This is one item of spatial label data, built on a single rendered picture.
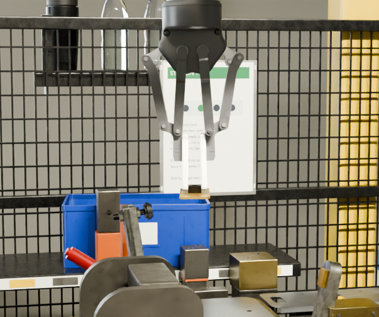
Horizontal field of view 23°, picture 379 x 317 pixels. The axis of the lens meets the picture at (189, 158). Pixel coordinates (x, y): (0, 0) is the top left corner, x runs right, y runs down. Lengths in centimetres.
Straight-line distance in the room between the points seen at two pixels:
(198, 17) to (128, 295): 34
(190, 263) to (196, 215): 11
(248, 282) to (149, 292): 78
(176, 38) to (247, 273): 78
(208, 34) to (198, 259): 77
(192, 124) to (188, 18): 97
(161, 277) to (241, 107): 101
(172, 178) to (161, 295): 102
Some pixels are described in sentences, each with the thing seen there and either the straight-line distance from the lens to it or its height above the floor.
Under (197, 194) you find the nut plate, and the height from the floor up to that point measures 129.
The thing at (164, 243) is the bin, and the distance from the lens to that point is 190.
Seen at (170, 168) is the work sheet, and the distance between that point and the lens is 208.
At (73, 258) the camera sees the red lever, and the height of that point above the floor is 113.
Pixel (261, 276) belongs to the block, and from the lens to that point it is 184.
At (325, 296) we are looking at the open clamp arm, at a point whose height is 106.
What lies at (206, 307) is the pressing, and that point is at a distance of 171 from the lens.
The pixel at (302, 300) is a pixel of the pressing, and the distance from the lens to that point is 177.
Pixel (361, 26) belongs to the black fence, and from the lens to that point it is 220.
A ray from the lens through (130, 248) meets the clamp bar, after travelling 151.
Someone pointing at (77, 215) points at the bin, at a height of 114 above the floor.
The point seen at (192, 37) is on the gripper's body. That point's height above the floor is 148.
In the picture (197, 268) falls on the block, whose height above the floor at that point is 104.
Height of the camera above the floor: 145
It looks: 6 degrees down
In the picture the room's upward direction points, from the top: straight up
